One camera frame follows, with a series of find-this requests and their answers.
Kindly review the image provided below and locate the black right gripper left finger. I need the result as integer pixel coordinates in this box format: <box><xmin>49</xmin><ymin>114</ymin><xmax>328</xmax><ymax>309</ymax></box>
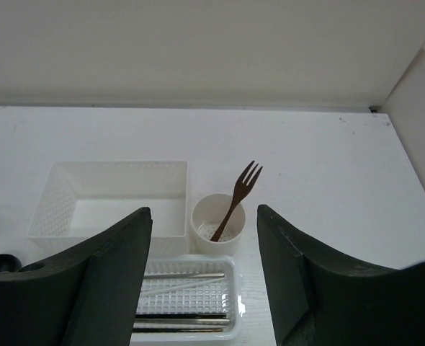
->
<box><xmin>0</xmin><ymin>207</ymin><xmax>152</xmax><ymax>345</ymax></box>

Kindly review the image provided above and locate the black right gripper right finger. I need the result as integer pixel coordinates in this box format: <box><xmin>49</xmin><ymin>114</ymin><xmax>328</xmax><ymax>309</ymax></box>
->
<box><xmin>256</xmin><ymin>205</ymin><xmax>425</xmax><ymax>345</ymax></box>

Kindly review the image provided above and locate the black chopstick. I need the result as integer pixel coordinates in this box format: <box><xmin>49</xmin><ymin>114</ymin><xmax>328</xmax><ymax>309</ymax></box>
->
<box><xmin>133</xmin><ymin>327</ymin><xmax>223</xmax><ymax>333</ymax></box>

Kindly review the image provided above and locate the black spoon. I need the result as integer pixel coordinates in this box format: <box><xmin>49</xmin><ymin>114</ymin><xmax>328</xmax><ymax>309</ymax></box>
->
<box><xmin>0</xmin><ymin>254</ymin><xmax>22</xmax><ymax>272</ymax></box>

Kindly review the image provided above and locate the brown wooden fork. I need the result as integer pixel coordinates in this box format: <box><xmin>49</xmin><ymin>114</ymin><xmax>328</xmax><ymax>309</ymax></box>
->
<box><xmin>210</xmin><ymin>160</ymin><xmax>263</xmax><ymax>242</ymax></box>

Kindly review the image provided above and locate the white perforated basket tray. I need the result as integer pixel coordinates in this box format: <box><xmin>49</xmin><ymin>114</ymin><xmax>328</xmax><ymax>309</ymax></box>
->
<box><xmin>130</xmin><ymin>254</ymin><xmax>246</xmax><ymax>345</ymax></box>

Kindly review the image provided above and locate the white square box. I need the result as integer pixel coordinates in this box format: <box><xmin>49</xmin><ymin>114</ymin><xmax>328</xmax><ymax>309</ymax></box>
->
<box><xmin>27</xmin><ymin>161</ymin><xmax>189</xmax><ymax>257</ymax></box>

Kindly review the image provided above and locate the white paper cup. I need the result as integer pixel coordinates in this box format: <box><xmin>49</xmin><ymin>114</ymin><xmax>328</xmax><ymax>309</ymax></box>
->
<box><xmin>190</xmin><ymin>193</ymin><xmax>246</xmax><ymax>256</ymax></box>

